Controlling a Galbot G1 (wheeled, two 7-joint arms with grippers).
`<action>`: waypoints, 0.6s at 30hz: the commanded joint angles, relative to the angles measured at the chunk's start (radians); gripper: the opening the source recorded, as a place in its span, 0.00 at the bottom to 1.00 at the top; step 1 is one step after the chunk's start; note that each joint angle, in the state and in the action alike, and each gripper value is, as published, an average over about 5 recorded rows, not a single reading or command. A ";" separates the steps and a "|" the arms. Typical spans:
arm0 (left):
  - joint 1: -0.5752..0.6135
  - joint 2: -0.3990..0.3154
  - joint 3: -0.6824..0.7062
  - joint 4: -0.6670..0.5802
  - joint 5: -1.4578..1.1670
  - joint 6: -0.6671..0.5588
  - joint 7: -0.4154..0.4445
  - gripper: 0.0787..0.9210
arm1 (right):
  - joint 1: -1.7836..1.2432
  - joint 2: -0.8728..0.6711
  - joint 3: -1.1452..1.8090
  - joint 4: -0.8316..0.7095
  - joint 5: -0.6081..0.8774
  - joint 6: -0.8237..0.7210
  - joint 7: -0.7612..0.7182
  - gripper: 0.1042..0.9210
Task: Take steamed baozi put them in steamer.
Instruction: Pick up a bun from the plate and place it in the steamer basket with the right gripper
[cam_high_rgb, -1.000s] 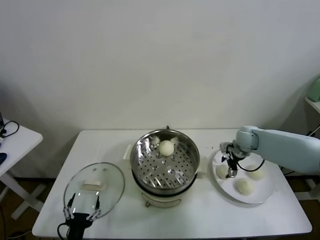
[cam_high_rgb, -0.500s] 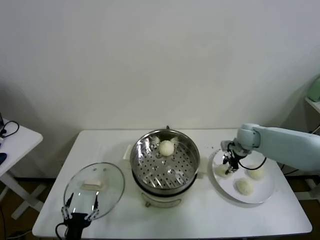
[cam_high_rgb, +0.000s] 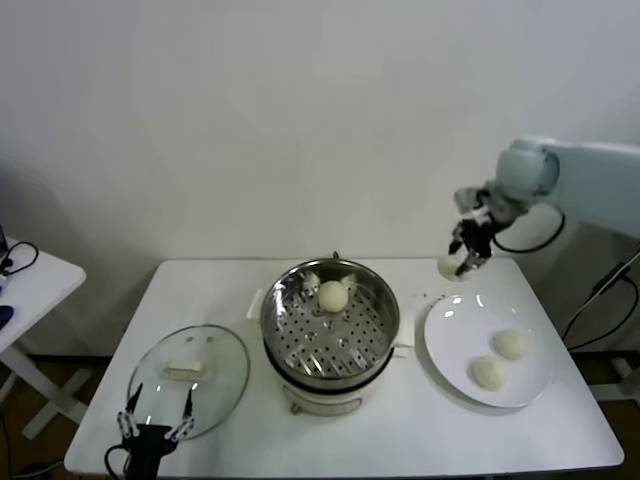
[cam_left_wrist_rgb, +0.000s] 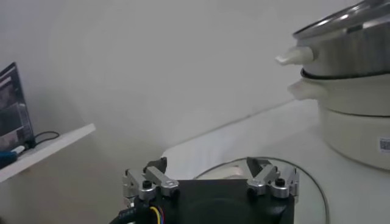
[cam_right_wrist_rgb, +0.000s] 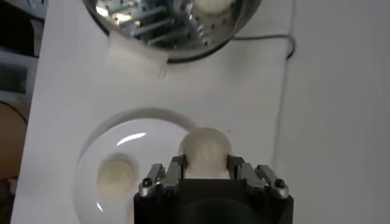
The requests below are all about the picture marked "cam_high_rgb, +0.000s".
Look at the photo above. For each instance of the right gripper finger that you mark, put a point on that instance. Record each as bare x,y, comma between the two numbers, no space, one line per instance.
480,247
459,239

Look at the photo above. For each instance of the cream electric cooker base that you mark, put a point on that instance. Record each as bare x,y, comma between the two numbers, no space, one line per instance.
325,402

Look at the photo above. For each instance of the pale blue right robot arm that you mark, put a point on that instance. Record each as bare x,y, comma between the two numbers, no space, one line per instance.
590,180

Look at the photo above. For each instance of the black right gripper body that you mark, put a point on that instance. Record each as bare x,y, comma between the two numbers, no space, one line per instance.
487,207

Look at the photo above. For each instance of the white steamed baozi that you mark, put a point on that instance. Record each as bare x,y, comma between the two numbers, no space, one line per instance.
511,345
487,374
446,267
332,296

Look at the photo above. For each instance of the perforated steel steamer basket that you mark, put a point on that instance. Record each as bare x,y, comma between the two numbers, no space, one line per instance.
330,345

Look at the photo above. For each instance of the white round plate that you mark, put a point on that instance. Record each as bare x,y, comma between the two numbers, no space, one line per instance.
450,340

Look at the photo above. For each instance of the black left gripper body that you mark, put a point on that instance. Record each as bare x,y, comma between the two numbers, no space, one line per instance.
147,445

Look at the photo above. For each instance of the dark blue small object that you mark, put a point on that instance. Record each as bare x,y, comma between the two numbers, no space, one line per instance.
6,315

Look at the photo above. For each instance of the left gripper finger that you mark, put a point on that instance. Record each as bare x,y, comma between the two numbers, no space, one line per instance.
129,415
185,417

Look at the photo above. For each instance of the white side table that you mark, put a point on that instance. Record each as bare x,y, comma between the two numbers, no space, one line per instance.
45,285

